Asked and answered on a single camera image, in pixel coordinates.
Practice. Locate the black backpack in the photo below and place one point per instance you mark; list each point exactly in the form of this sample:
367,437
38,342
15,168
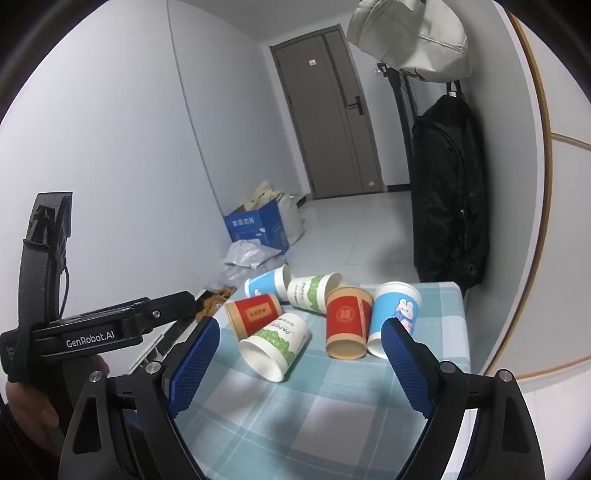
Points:
443,194

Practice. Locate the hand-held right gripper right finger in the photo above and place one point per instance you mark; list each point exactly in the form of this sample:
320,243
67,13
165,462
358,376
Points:
406,364

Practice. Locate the red paper cup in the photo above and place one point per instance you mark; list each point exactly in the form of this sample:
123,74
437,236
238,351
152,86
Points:
346,323
254,314

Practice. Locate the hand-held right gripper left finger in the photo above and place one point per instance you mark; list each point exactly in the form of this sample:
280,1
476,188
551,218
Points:
196,364

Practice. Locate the blue cardboard box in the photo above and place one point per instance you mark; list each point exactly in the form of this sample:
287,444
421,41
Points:
254,226

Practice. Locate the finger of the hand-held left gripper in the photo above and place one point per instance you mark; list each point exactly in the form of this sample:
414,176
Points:
166,307

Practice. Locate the beige bag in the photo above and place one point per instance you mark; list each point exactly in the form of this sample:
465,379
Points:
265,194

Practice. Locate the black coat rack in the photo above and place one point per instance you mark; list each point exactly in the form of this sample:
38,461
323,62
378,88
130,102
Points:
398,99

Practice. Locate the white green leaf paper cup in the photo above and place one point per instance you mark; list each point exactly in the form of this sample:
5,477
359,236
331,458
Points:
307,293
277,341

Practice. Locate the white cloth bag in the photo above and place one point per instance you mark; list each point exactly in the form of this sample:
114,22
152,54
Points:
406,37

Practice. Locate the brown snack bag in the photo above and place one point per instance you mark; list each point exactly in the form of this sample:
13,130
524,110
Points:
217,302

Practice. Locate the blue checked cloth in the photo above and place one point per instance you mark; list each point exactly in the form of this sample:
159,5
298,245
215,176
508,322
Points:
286,415

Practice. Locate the person's left hand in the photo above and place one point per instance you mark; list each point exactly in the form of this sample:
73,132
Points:
30,406

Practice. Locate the crumpled clear plastic bag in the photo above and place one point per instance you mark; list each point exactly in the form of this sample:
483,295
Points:
249,254

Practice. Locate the white plastic bag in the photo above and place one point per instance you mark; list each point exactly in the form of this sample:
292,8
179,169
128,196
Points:
293,221

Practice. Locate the blue bunny print paper cup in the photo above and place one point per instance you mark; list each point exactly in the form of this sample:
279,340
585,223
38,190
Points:
392,309
265,284

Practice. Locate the grey door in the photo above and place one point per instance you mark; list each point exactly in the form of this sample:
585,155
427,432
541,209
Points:
323,115

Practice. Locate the white wardrobe with wood trim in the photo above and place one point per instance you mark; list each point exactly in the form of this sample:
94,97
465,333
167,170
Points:
554,230

